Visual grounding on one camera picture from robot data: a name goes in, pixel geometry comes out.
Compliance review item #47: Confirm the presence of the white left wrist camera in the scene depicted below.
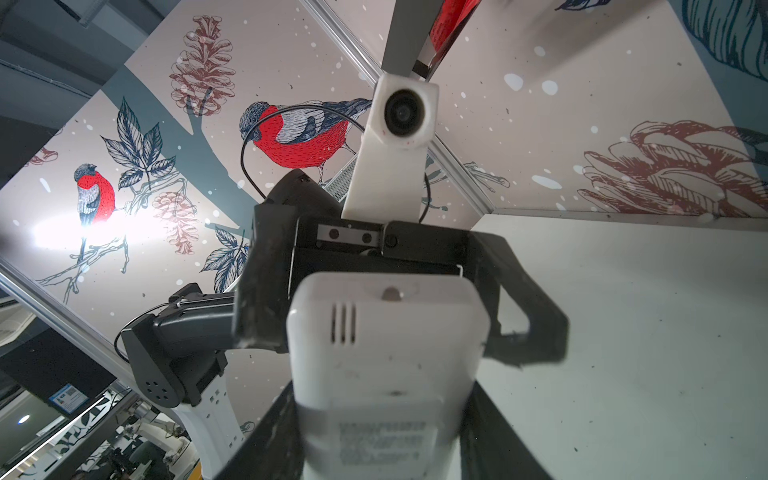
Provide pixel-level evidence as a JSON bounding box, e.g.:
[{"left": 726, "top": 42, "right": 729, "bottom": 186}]
[{"left": 342, "top": 74, "right": 439, "bottom": 224}]

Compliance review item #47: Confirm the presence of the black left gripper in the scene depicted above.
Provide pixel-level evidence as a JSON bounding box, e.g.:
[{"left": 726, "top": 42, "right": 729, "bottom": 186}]
[{"left": 232, "top": 169, "right": 569, "bottom": 366}]

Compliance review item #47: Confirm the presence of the white remote control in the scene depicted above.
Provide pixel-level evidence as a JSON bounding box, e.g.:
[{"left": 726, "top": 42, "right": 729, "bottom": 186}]
[{"left": 287, "top": 272, "right": 490, "bottom": 479}]

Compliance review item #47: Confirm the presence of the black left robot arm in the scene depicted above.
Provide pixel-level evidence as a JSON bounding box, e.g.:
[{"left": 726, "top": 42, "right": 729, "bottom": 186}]
[{"left": 121, "top": 170, "right": 569, "bottom": 479}]

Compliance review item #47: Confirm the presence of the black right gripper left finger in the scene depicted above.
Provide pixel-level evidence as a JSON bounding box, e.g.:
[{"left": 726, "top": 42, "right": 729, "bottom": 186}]
[{"left": 215, "top": 382, "right": 305, "bottom": 480}]

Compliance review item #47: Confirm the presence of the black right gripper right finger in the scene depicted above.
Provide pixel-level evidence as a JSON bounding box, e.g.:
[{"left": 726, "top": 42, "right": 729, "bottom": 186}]
[{"left": 459, "top": 382, "right": 552, "bottom": 480}]

